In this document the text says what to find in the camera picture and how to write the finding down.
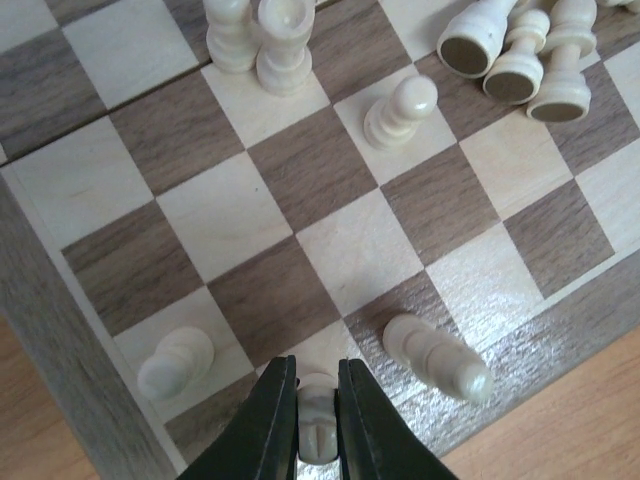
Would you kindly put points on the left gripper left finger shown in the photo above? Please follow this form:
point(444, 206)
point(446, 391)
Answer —
point(260, 442)

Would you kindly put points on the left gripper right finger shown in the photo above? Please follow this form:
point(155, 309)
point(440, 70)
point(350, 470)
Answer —
point(374, 442)

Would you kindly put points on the white pawn near corner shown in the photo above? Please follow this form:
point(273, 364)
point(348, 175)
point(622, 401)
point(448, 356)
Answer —
point(181, 358)

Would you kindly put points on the pile of white pieces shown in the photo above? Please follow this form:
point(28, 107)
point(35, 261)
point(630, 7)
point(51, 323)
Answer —
point(527, 56)

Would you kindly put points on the white pawn beside rook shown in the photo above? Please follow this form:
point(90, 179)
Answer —
point(231, 38)

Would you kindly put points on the wooden chess board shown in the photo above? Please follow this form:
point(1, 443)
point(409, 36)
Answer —
point(144, 190)

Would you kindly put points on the white bishop bottom row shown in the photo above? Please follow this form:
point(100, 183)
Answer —
point(438, 358)

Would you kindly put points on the white pawn mid board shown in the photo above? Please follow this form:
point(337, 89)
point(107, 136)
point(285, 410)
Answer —
point(392, 121)

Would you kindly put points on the white knight chess piece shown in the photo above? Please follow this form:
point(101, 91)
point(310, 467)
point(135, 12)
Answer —
point(317, 422)

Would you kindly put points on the white rook piece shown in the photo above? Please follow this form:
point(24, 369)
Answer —
point(284, 61)

